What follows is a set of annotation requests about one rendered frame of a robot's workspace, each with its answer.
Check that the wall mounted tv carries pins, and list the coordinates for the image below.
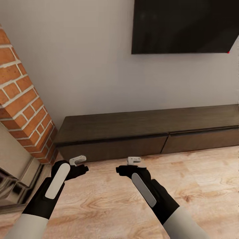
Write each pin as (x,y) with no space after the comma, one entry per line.
(184,26)

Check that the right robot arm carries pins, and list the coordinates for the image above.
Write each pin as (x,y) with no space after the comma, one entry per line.
(177,223)

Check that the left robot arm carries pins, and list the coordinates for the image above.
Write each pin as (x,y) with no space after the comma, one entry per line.
(33,220)

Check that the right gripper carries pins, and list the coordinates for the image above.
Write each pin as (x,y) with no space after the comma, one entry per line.
(123,170)

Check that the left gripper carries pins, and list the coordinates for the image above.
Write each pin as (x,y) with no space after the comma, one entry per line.
(79,170)

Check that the wood fireplace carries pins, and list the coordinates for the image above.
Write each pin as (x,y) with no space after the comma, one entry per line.
(21,174)

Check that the cabinet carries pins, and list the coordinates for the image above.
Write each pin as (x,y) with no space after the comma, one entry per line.
(133,134)

